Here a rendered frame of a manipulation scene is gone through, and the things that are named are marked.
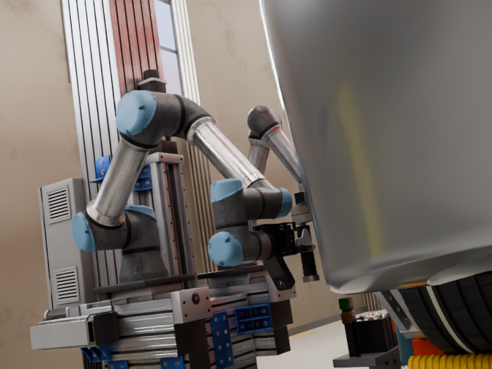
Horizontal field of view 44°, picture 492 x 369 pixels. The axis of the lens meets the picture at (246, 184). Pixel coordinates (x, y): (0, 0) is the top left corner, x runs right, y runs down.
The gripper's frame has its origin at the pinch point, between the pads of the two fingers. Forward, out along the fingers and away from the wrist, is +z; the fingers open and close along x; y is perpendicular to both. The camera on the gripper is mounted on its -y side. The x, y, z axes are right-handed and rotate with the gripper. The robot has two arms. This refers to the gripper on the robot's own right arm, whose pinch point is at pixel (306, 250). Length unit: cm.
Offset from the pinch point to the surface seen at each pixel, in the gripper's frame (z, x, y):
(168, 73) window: 322, 337, 217
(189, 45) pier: 339, 317, 245
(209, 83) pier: 360, 315, 206
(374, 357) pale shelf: 56, 15, -38
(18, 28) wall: 144, 331, 222
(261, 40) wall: 523, 347, 303
